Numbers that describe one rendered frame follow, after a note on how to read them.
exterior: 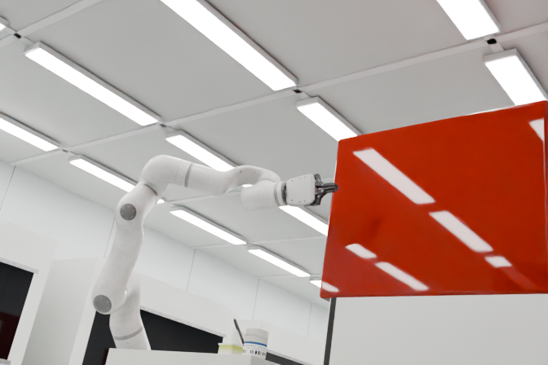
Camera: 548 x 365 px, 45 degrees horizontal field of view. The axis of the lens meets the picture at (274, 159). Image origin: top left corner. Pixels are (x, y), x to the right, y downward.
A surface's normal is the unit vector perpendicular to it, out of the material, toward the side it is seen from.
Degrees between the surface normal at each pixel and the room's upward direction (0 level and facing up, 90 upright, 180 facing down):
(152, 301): 90
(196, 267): 90
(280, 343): 90
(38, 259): 90
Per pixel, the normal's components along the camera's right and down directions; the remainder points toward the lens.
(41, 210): 0.78, -0.15
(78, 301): -0.60, -0.41
